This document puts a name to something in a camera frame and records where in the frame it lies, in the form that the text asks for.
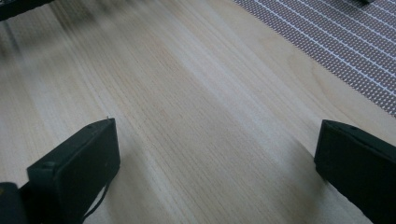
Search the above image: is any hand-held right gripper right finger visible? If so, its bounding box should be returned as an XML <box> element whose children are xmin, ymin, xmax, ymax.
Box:
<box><xmin>313</xmin><ymin>119</ymin><xmax>396</xmax><ymax>224</ymax></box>

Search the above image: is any brown woven mesh mat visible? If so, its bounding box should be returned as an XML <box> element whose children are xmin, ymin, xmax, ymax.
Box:
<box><xmin>232</xmin><ymin>0</ymin><xmax>396</xmax><ymax>119</ymax></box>

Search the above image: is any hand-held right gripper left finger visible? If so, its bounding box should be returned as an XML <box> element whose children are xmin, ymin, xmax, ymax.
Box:
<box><xmin>20</xmin><ymin>118</ymin><xmax>121</xmax><ymax>224</ymax></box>

